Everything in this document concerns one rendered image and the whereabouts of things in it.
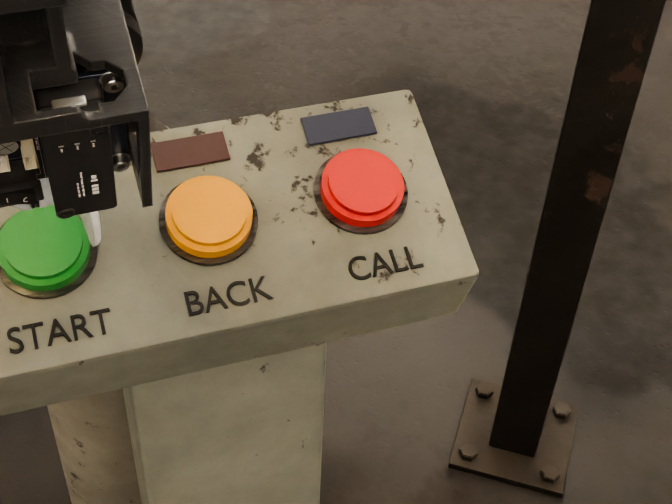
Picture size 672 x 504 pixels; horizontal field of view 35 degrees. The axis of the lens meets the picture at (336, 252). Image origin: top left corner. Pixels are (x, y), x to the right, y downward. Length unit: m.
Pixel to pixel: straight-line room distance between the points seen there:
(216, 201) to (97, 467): 0.36
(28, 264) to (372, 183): 0.16
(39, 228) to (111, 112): 0.21
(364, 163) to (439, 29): 1.26
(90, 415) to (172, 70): 0.96
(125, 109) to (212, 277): 0.22
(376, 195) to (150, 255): 0.11
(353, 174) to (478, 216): 0.91
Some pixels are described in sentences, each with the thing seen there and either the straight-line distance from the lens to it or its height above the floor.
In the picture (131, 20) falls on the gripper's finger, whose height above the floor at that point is 0.75.
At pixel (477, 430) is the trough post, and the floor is 0.01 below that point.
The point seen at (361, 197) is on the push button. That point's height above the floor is 0.61.
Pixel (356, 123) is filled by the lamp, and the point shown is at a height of 0.61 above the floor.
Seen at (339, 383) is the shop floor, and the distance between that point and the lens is 1.20.
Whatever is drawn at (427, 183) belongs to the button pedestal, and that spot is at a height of 0.60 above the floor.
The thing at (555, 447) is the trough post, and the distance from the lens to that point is 1.17.
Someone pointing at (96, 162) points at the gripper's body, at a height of 0.75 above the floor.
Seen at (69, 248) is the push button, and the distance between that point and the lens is 0.48.
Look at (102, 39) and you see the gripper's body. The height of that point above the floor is 0.78.
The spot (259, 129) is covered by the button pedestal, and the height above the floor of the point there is 0.62.
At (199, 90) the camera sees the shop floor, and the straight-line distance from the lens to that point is 1.61.
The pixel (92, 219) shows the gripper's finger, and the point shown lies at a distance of 0.37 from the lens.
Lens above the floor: 0.94
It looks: 44 degrees down
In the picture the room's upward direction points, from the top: 3 degrees clockwise
